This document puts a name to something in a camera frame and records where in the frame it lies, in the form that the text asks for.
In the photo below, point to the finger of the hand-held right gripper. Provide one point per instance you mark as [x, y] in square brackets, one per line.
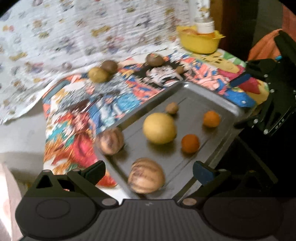
[240, 80]
[245, 122]

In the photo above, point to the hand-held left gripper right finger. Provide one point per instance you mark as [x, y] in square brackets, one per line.
[204, 172]

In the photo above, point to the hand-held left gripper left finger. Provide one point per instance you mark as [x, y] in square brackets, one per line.
[96, 172]

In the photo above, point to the small orange mandarin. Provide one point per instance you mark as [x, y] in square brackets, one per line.
[190, 143]
[211, 118]

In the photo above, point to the dark striped pepino melon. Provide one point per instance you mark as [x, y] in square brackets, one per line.
[109, 141]

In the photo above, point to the metal tray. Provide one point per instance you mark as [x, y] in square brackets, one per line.
[196, 104]

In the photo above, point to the pale striped pepino melon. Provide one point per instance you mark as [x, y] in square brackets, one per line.
[146, 175]

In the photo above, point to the small brown kiwi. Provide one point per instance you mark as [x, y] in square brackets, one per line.
[180, 69]
[172, 108]

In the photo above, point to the yellow lemon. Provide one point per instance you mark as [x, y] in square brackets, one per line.
[159, 128]

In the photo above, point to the brown kiwi with sticker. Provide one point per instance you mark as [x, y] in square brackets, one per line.
[154, 59]

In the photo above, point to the green-yellow kiwi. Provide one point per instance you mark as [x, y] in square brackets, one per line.
[98, 74]

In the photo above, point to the yellow plastic bowl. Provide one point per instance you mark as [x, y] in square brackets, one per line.
[198, 45]

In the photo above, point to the brown wooden furniture panel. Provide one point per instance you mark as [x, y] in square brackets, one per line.
[231, 23]

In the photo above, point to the colourful anime poster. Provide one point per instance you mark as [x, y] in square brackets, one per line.
[76, 111]

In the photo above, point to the white and orange bottle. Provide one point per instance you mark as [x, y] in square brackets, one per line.
[204, 26]

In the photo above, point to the orange fruit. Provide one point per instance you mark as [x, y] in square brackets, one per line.
[190, 32]

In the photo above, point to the white cartoon printed blanket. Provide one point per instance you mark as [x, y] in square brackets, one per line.
[69, 34]

